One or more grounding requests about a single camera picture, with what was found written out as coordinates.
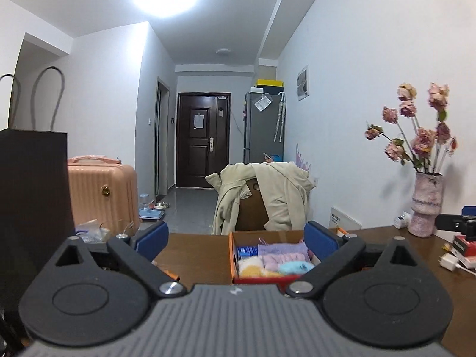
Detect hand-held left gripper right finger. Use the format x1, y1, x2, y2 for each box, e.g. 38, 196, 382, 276
284, 221, 423, 300

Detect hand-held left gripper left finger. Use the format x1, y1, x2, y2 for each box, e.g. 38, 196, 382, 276
52, 221, 187, 299

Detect light blue sock ball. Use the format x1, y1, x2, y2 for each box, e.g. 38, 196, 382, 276
278, 261, 316, 275

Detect purple knitted cloth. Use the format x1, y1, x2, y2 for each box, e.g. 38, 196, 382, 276
257, 241, 310, 260

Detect white and yellow llama plush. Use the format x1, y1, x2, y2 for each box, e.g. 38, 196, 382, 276
237, 257, 284, 278

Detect red cardboard box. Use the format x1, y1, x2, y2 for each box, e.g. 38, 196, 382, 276
228, 229, 325, 285

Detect red flat box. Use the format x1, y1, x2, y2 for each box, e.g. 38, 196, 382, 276
452, 235, 476, 257

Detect pet feeder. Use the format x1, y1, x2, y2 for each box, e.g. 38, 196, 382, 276
138, 193, 166, 221

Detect white flat board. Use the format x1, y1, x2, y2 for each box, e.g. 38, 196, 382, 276
329, 205, 364, 231

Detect pink ceramic vase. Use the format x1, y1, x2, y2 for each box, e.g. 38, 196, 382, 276
408, 172, 444, 238

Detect white charger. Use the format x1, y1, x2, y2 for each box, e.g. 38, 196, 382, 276
439, 253, 462, 272

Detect clear plastic bag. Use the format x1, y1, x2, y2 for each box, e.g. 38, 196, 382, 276
76, 219, 113, 243

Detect beige coat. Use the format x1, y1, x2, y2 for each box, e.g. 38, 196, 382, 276
205, 161, 315, 236

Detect pink suitcase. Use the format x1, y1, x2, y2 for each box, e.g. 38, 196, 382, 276
67, 155, 141, 237

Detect brown chair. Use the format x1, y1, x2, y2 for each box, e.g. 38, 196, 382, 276
236, 178, 271, 232

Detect dried pink roses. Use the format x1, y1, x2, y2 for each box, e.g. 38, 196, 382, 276
364, 82, 459, 174

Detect dark brown door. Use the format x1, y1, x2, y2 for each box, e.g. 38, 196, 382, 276
176, 92, 231, 189

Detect grey refrigerator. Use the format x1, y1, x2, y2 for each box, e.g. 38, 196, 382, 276
243, 91, 285, 165

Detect black paper bag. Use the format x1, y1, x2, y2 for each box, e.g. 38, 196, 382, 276
0, 66, 76, 307

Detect white folded umbrella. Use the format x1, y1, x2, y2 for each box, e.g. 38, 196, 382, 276
274, 92, 287, 143

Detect purple wall sticker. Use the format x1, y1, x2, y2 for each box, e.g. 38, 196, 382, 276
295, 143, 311, 172

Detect wall picture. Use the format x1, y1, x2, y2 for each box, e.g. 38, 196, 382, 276
296, 65, 310, 101

